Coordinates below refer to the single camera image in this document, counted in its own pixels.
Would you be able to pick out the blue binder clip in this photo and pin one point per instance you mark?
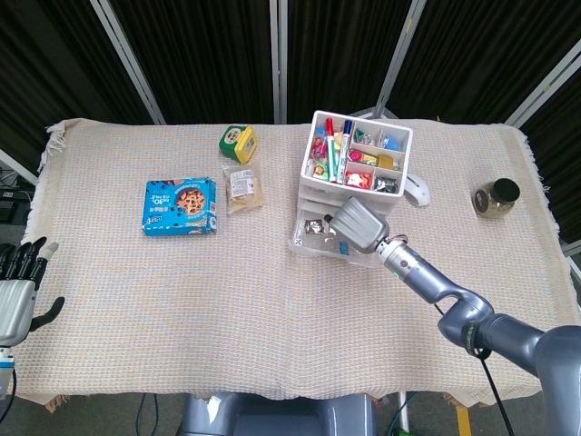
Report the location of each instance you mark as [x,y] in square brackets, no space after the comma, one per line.
[344,248]

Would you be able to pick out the green marker pen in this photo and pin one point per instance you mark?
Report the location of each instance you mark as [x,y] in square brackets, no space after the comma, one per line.
[335,159]

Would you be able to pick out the grey metal screen post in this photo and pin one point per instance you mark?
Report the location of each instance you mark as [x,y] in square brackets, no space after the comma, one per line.
[129,63]
[278,59]
[544,86]
[399,54]

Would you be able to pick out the brown small packet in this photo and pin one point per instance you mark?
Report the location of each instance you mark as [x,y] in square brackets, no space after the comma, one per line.
[314,227]

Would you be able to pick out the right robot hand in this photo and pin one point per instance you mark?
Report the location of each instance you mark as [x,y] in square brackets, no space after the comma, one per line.
[361,224]

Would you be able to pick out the blue cookie box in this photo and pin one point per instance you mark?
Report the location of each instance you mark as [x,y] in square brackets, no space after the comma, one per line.
[179,206]

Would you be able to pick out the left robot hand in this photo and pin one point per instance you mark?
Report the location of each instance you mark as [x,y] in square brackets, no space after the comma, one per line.
[16,300]

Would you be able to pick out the blue marker pen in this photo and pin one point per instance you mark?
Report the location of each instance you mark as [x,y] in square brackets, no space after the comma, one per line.
[346,150]

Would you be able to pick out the red marker pen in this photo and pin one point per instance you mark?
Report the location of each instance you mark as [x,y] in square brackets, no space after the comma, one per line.
[329,125]

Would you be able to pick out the green and yellow tin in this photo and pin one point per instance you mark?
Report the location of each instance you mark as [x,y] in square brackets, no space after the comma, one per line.
[236,143]

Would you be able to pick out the grey robot torso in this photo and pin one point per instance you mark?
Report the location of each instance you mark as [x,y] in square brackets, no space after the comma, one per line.
[295,418]

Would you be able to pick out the brass padlock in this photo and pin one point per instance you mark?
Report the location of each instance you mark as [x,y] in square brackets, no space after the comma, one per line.
[388,162]

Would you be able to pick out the white computer mouse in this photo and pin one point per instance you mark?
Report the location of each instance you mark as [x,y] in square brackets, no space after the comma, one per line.
[417,191]

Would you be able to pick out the white desktop drawer organizer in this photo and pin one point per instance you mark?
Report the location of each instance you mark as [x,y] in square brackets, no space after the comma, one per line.
[345,188]

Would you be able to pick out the glass jar black lid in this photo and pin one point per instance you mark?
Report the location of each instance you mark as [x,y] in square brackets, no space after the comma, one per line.
[497,197]

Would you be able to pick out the clear snack packet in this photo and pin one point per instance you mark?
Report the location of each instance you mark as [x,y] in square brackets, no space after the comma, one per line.
[243,188]

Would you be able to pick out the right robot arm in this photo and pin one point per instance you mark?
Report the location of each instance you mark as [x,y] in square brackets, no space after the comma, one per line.
[436,281]

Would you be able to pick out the beige woven tablecloth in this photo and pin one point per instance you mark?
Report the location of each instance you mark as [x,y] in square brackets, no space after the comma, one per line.
[227,295]

